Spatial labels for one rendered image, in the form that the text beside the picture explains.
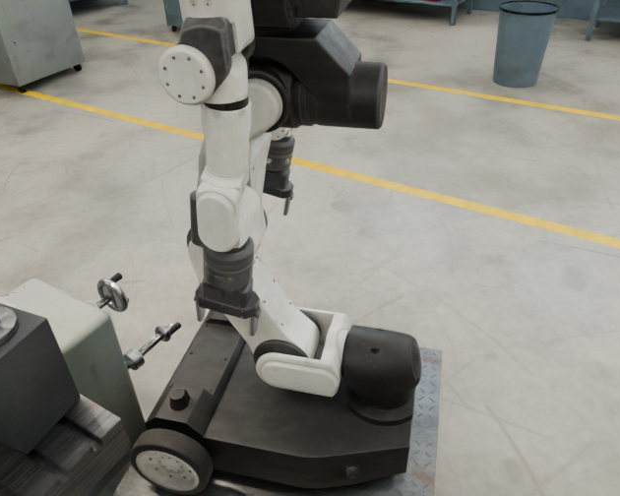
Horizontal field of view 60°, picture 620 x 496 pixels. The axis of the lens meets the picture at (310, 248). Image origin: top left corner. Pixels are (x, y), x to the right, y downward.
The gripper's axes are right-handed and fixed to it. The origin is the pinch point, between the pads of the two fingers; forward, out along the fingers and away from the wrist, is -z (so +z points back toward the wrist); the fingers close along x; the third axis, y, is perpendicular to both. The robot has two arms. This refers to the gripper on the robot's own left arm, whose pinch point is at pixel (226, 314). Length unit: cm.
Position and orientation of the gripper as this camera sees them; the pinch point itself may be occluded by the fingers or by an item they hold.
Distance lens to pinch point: 106.0
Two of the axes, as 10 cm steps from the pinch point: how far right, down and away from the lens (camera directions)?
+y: -2.5, 5.8, -7.7
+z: 1.1, -7.7, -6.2
